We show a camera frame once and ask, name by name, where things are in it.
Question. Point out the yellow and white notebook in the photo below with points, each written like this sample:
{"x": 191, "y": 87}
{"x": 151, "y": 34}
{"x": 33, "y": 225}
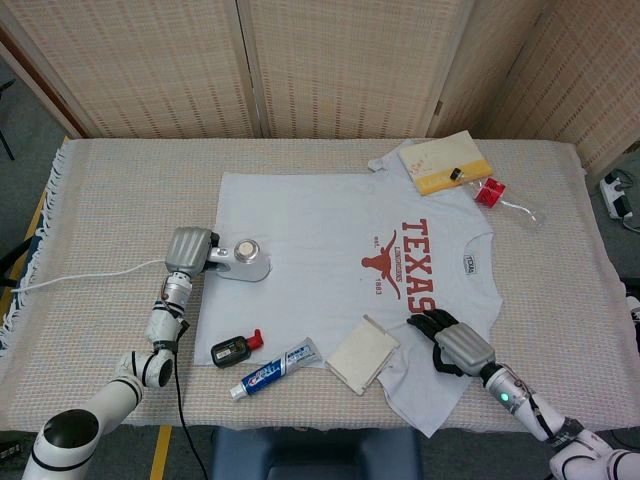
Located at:
{"x": 440, "y": 155}

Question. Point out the white square plastic tray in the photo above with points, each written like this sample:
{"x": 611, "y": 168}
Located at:
{"x": 361, "y": 357}

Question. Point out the black ink bottle red cap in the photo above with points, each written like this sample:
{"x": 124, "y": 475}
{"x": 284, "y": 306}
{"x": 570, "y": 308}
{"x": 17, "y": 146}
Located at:
{"x": 229, "y": 352}

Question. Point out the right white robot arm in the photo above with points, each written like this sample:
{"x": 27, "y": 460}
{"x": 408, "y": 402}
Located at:
{"x": 550, "y": 425}

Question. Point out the clear plastic bottle red label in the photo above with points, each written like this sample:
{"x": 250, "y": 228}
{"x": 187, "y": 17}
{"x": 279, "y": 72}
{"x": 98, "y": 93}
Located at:
{"x": 490, "y": 191}

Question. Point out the white power strip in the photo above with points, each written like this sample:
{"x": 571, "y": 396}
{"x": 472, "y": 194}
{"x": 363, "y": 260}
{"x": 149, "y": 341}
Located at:
{"x": 617, "y": 195}

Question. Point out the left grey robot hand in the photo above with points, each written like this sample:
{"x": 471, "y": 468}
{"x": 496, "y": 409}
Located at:
{"x": 187, "y": 247}

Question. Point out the light blue Texas t-shirt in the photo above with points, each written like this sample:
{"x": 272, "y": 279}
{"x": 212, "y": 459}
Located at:
{"x": 310, "y": 225}

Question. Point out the beige woven tablecloth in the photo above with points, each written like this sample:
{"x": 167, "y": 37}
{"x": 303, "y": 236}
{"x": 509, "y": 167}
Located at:
{"x": 125, "y": 190}

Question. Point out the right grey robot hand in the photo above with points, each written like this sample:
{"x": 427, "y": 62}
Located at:
{"x": 462, "y": 347}

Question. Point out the woven folding screen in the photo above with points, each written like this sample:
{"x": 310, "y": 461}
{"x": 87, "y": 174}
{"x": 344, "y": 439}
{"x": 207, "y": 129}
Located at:
{"x": 150, "y": 60}

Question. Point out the white steam iron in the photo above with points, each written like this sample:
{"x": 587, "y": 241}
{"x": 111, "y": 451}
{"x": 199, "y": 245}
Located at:
{"x": 250, "y": 267}

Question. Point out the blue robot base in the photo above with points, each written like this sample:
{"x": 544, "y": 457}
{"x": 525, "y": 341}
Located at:
{"x": 315, "y": 455}

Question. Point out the blue Crest toothpaste tube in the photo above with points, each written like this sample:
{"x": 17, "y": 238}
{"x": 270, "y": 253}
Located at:
{"x": 272, "y": 372}

